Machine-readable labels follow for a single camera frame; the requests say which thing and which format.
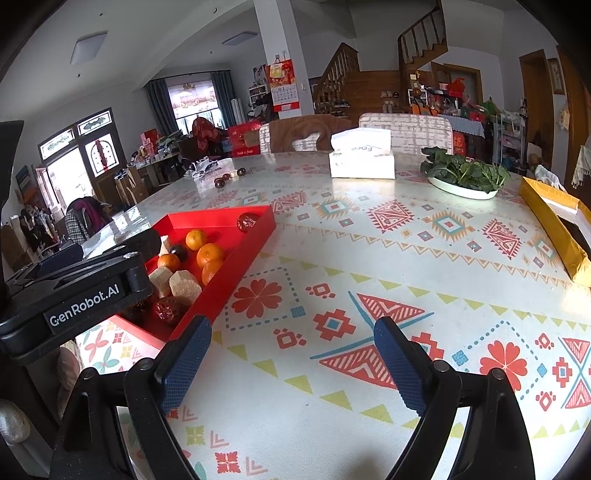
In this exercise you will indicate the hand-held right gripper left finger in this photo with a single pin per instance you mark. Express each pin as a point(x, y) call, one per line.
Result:
point(184, 364)

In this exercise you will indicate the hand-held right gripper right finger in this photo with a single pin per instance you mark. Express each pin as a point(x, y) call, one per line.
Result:
point(401, 364)

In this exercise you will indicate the dark red date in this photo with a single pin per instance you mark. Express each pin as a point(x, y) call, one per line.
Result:
point(135, 312)

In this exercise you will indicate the small orange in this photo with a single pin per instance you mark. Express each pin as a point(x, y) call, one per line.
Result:
point(168, 263)
point(196, 240)

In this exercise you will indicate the large orange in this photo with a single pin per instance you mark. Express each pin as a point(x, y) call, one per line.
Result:
point(210, 255)
point(212, 273)

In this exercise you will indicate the pale sugar block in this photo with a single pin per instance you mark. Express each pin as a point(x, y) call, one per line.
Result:
point(164, 245)

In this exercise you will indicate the dark purple plum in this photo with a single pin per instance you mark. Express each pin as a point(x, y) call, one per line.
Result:
point(178, 254)

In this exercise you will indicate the red tray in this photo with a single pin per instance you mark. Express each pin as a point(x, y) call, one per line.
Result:
point(240, 272)

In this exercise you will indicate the purple plaid clothing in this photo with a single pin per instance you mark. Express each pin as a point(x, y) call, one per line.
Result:
point(85, 219)

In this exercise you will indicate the wooden glass door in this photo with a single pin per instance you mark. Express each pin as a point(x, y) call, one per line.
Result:
point(99, 157)

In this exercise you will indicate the white plastic object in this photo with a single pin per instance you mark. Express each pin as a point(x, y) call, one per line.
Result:
point(202, 167)

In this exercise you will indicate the white oval plate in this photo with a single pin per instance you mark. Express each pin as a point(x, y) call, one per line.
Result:
point(461, 190)

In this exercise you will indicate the white tissue box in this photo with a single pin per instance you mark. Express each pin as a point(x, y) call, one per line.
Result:
point(360, 166)

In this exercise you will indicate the green spinach leaves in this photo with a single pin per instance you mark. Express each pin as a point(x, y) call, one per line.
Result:
point(461, 170)

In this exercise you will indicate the yellow cardboard box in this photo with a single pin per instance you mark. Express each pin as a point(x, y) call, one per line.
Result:
point(549, 221)

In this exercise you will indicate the red clothing pile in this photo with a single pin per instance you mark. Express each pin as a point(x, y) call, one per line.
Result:
point(207, 131)

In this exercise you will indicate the red gift boxes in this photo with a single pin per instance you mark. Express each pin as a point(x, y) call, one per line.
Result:
point(244, 138)

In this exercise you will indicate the window with blue curtains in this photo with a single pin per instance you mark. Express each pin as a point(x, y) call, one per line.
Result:
point(194, 99)

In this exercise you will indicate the patterned fabric chair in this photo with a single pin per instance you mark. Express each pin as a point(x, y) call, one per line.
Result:
point(415, 131)

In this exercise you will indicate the white plastic bag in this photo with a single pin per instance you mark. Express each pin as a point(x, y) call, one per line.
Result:
point(549, 176)

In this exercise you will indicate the blue checked table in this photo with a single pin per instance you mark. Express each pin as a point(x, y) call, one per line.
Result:
point(466, 124)

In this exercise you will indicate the square ceiling light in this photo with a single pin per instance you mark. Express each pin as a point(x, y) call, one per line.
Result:
point(239, 38)
point(88, 47)

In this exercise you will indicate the brown chair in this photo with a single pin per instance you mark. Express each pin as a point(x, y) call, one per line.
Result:
point(295, 129)

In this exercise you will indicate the fringed white towel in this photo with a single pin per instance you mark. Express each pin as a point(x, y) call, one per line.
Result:
point(581, 166)

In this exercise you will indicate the wooden staircase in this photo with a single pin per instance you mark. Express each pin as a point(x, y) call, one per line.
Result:
point(351, 78)

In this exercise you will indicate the red wall calendar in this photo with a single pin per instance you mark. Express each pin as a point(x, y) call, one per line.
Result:
point(284, 85)

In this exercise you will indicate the framed wall picture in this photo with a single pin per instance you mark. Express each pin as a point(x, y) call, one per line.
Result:
point(556, 76)

